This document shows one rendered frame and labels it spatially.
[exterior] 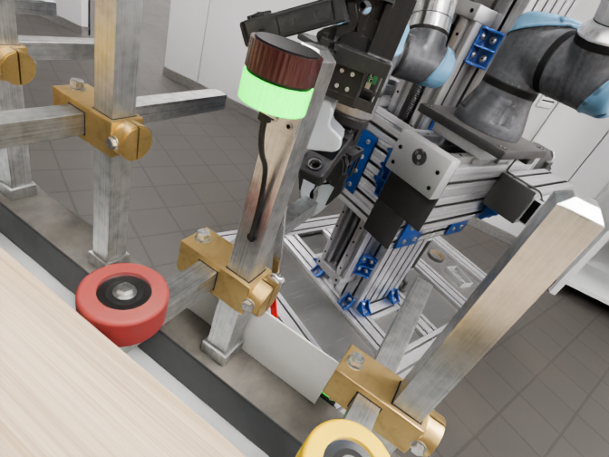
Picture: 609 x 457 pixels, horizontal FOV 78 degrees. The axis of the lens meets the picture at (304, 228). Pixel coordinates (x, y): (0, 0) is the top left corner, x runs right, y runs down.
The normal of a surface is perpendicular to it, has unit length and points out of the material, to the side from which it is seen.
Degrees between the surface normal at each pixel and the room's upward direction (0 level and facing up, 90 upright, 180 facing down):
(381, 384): 0
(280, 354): 90
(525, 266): 90
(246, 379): 0
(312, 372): 90
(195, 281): 0
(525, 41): 87
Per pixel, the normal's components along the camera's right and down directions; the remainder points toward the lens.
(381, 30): -0.17, 0.52
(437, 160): -0.77, 0.13
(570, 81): -0.89, 0.37
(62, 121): 0.82, 0.51
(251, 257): -0.48, 0.36
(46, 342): 0.31, -0.78
